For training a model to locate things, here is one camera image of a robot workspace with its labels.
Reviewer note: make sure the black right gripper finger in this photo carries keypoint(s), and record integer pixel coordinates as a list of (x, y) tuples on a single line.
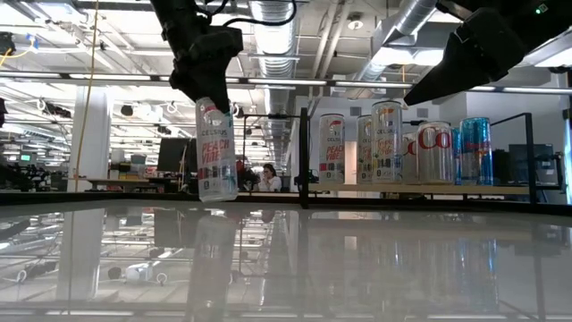
[(451, 71)]

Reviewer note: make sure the black ceiling dome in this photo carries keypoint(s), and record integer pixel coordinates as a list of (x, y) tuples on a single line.
[(127, 110)]

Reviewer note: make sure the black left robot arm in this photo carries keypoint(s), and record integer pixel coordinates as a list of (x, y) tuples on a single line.
[(179, 11)]

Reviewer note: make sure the dark monitor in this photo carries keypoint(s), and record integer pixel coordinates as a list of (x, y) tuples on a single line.
[(543, 161)]

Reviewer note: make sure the white square column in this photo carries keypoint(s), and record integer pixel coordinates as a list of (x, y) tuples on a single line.
[(89, 147)]

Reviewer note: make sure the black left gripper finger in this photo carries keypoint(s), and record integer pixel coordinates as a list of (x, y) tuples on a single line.
[(205, 85)]

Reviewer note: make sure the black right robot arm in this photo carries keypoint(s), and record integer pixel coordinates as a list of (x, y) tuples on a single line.
[(549, 22)]

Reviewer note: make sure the silver ventilation duct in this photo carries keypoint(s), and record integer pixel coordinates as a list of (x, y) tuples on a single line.
[(402, 27), (272, 53)]

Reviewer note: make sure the Celsius Peach Vibe can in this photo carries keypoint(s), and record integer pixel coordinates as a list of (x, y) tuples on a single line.
[(216, 152), (331, 149)]

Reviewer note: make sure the person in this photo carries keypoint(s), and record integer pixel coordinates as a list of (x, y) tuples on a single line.
[(269, 179)]

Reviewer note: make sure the wooden shelf board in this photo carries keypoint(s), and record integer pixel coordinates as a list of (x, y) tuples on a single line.
[(505, 189)]

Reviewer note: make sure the blue silver Red Bull can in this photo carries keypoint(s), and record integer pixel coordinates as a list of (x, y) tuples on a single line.
[(456, 156), (477, 151)]

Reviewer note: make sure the black monitor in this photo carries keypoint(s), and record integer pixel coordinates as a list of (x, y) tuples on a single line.
[(172, 154)]

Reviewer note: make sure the wooden background table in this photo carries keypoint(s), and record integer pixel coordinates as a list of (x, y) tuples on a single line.
[(116, 180)]

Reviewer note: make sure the Celsius Tropical Vibe can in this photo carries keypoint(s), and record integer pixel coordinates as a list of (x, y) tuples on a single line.
[(363, 149), (387, 142)]

